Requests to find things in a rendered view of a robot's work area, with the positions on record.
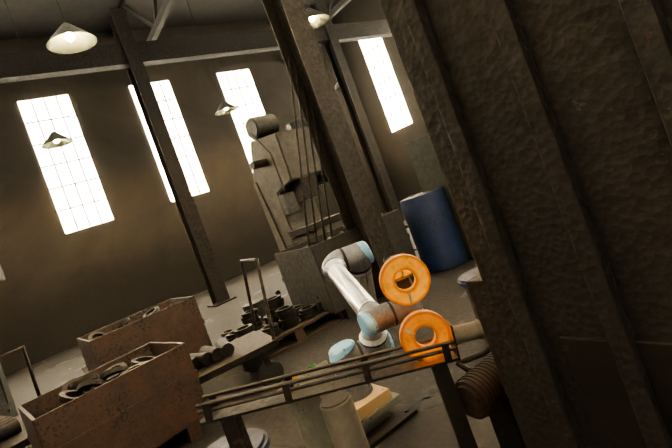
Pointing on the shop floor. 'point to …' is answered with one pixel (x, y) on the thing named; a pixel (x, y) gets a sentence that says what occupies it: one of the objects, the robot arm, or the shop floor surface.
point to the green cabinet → (432, 176)
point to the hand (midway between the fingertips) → (402, 273)
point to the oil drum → (434, 230)
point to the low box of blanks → (121, 403)
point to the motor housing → (490, 401)
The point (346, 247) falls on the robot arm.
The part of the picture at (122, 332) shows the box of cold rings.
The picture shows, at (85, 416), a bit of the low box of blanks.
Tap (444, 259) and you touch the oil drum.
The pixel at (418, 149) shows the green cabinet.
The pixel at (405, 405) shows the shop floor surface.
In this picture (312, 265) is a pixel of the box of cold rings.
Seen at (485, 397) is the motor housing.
